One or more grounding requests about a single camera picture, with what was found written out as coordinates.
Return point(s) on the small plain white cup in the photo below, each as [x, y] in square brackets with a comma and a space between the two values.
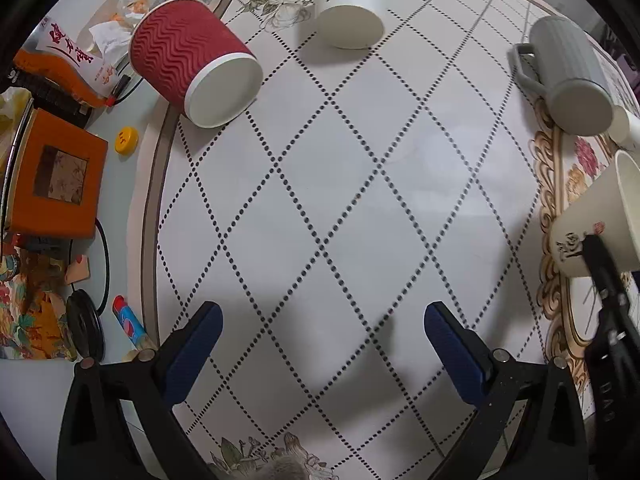
[627, 127]

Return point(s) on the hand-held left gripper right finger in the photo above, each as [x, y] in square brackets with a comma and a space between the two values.
[452, 350]

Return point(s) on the crumpled white tissue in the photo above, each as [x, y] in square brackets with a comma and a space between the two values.
[107, 37]

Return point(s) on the red ripple paper cup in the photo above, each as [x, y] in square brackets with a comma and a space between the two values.
[175, 45]

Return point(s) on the small tan wooden piece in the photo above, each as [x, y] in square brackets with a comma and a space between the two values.
[77, 271]

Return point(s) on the orange square box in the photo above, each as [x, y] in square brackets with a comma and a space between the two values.
[90, 160]

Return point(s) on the clear bag of orange snacks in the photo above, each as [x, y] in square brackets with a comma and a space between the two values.
[125, 7]

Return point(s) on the dark flat packet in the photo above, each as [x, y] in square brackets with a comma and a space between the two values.
[50, 100]

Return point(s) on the floral printed packet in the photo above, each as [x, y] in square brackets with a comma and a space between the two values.
[30, 310]

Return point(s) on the grey ribbed mug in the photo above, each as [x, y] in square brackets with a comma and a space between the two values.
[565, 60]

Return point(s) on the black round disc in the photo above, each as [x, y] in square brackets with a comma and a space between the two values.
[82, 322]

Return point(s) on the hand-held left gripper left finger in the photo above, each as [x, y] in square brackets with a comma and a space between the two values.
[195, 350]

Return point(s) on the white paper cup red stamp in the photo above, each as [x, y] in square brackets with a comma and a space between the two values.
[600, 200]

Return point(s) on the diamond pattern floral table mat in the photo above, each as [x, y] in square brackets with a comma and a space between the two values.
[350, 185]

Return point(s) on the yellow bottle cap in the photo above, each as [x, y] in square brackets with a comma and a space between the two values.
[126, 140]

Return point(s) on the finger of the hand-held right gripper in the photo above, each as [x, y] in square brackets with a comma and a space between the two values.
[602, 265]

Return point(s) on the red and blue lip balm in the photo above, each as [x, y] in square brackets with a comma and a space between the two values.
[129, 322]

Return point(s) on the yellow plastic bag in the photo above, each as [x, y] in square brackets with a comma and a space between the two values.
[12, 107]

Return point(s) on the orange and white snack bag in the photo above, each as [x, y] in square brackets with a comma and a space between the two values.
[65, 52]

